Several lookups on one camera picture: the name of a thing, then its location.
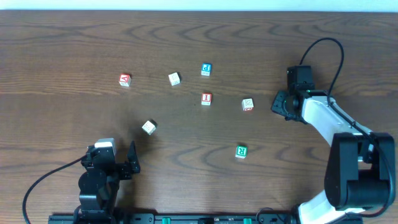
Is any red letter I block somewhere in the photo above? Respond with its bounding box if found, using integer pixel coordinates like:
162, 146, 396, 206
201, 93, 212, 106

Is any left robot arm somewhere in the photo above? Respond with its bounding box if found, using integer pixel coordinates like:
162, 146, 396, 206
73, 138, 141, 223

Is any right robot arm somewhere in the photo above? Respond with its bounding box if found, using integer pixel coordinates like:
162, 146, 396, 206
271, 90, 396, 223

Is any tilted plain wooden block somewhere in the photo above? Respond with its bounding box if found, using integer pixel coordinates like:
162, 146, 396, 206
142, 120, 157, 135

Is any wooden block red side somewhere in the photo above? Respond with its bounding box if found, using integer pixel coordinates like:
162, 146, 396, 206
241, 98, 254, 111

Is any green letter R block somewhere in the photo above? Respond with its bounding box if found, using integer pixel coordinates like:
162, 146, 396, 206
235, 146, 248, 159

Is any red letter A block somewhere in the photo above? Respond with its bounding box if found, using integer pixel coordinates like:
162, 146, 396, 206
119, 73, 131, 87

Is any plain wooden block top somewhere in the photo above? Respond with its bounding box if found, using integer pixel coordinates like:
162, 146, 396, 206
168, 72, 180, 86

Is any blue letter P block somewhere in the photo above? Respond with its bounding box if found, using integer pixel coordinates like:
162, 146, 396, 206
201, 63, 212, 77

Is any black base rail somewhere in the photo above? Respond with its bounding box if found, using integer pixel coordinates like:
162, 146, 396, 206
48, 212, 364, 224

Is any left black cable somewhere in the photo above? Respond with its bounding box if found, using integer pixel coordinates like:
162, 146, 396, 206
22, 155, 88, 224

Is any black cable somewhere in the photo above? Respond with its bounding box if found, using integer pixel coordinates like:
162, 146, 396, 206
22, 155, 88, 224
298, 37, 397, 218

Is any right black cable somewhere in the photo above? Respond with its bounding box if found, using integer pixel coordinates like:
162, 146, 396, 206
298, 37, 397, 218

